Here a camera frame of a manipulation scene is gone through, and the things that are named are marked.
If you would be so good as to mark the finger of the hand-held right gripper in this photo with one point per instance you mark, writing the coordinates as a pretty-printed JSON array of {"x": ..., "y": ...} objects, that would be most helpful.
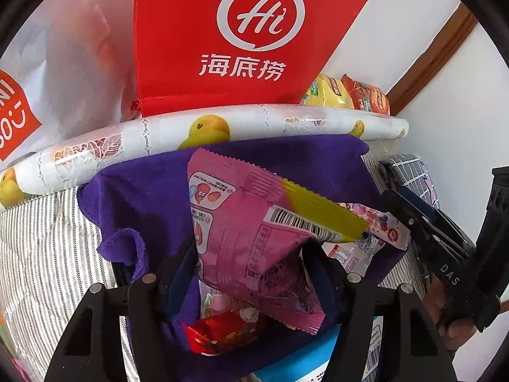
[
  {"x": 421, "y": 227},
  {"x": 433, "y": 209}
]

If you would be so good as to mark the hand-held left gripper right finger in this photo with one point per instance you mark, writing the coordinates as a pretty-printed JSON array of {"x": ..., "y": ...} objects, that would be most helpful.
[{"x": 320, "y": 274}]

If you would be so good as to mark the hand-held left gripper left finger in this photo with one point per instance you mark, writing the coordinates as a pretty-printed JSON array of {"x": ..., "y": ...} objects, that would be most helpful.
[{"x": 179, "y": 286}]

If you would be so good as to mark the white berry print snack packet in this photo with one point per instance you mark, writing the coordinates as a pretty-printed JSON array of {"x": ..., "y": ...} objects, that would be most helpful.
[{"x": 391, "y": 229}]

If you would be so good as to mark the large pink snack packet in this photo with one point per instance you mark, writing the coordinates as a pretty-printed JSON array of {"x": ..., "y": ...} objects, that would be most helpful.
[{"x": 238, "y": 238}]

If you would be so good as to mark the person's right hand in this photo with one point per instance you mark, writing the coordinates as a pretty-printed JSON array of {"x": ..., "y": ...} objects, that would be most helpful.
[{"x": 439, "y": 302}]

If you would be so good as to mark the small pink snack packet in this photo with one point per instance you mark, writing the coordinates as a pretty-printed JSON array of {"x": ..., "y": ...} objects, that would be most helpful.
[{"x": 216, "y": 304}]

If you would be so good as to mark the grey checked cloth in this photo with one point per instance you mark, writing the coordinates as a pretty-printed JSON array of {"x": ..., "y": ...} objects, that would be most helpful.
[{"x": 413, "y": 171}]

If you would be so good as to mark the red snack packet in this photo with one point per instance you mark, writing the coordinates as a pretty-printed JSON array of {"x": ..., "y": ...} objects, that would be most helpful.
[{"x": 214, "y": 332}]

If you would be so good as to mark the blue box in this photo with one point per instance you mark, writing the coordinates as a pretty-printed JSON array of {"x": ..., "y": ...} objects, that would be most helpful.
[{"x": 294, "y": 362}]

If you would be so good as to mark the purple towel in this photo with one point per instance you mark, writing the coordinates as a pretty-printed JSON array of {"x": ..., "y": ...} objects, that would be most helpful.
[{"x": 151, "y": 191}]

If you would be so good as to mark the orange chip bag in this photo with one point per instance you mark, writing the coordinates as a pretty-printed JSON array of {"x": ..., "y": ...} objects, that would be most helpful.
[{"x": 370, "y": 95}]

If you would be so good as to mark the yellow chip bag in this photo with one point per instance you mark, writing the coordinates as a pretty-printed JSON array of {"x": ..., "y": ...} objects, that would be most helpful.
[{"x": 330, "y": 91}]

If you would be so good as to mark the fruit print paper roll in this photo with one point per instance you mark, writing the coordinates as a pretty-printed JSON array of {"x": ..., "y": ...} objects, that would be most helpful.
[{"x": 278, "y": 121}]

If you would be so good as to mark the red paper bag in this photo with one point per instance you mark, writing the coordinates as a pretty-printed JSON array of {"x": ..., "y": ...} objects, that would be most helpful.
[{"x": 179, "y": 47}]

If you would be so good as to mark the white plastic bag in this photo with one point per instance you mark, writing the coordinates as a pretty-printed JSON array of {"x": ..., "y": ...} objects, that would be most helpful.
[{"x": 79, "y": 67}]

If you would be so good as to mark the wooden door frame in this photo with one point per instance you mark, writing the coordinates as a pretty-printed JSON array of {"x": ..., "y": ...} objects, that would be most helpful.
[{"x": 433, "y": 47}]

